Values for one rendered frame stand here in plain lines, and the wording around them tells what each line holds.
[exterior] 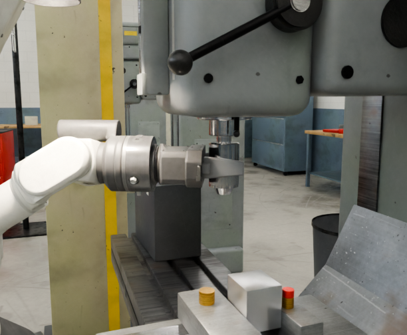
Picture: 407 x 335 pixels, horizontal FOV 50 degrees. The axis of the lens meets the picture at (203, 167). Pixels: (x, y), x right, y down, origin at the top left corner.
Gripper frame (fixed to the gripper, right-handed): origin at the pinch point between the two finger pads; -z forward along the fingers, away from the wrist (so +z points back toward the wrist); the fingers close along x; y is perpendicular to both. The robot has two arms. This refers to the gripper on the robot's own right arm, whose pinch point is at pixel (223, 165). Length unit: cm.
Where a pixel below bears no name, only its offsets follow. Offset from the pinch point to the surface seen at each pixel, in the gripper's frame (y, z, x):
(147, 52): -16.5, 10.8, -6.2
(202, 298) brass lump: 16.5, 2.5, -11.9
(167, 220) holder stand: 18.5, 13.4, 34.1
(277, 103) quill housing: -9.7, -7.1, -7.8
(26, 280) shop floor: 125, 148, 240
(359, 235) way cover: 17.4, -28.2, 21.8
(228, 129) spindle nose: -5.8, -0.6, -2.3
